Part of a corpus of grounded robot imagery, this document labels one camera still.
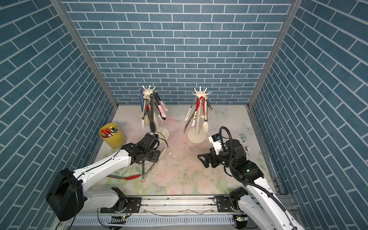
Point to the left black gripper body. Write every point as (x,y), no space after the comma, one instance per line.
(152,155)

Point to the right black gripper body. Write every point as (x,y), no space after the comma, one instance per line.
(222,158)

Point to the steel tongs white tips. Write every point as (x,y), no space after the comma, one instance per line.
(148,166)

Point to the cream utensil rack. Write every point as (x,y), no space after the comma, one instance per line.
(162,132)
(196,133)

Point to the black steel tongs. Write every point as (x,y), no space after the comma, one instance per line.
(151,113)

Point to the steel tongs cream ends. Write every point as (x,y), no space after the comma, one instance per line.
(205,116)

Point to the steel tongs cream tips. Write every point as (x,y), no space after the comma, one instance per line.
(144,116)

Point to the blue cream tongs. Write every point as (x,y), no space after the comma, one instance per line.
(141,99)

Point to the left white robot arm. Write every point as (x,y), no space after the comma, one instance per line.
(69,193)

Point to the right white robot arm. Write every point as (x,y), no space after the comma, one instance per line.
(255,198)

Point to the red tipped steel tongs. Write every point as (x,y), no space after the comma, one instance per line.
(132,177)

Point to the small grey clip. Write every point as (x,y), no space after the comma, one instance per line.
(246,148)

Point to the small white clip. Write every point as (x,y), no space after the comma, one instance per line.
(243,138)

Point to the yellow cup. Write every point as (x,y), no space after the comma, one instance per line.
(115,141)

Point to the markers in cup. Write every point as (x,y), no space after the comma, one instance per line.
(108,132)

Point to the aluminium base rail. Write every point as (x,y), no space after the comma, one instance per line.
(162,211)

